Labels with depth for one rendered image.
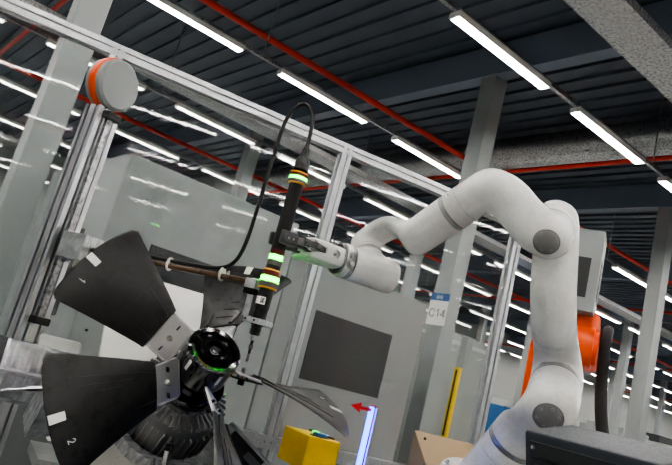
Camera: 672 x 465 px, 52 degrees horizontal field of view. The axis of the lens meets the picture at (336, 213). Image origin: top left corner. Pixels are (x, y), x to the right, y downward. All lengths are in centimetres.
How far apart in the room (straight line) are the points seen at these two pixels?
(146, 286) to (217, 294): 22
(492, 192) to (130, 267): 81
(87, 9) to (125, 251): 472
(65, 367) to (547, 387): 99
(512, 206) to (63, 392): 95
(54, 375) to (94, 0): 511
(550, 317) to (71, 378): 98
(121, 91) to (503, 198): 117
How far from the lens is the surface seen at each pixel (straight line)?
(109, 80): 212
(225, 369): 148
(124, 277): 158
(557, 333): 161
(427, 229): 159
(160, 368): 147
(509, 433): 172
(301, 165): 163
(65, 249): 199
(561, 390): 161
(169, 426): 156
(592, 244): 548
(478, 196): 154
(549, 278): 158
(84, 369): 138
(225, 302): 169
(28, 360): 155
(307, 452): 192
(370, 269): 167
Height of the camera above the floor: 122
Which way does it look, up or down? 13 degrees up
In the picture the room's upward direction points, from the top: 15 degrees clockwise
